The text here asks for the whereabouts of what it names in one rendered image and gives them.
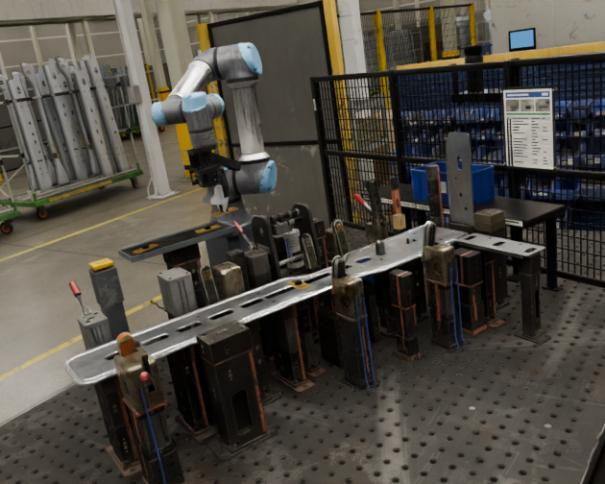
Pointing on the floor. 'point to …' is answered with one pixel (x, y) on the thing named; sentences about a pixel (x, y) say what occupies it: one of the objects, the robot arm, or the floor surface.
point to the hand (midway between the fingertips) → (224, 206)
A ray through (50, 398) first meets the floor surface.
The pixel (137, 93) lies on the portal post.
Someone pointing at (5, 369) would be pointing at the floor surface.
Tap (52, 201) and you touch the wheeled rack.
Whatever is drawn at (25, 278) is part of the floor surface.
